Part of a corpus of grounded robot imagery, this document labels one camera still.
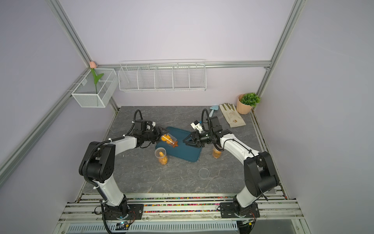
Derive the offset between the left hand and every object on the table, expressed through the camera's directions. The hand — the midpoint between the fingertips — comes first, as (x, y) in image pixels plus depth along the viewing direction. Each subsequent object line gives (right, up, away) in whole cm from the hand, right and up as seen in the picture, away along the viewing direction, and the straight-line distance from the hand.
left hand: (168, 133), depth 93 cm
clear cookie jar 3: (+3, -3, -1) cm, 5 cm away
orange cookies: (+1, -3, -4) cm, 5 cm away
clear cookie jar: (-3, -12, -6) cm, 14 cm away
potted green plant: (+55, +22, +15) cm, 62 cm away
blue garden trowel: (+33, +19, +28) cm, 47 cm away
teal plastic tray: (+12, -10, -11) cm, 19 cm away
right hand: (+11, -4, -14) cm, 18 cm away
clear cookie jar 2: (+31, -13, -1) cm, 34 cm away
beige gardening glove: (+46, +14, +23) cm, 53 cm away
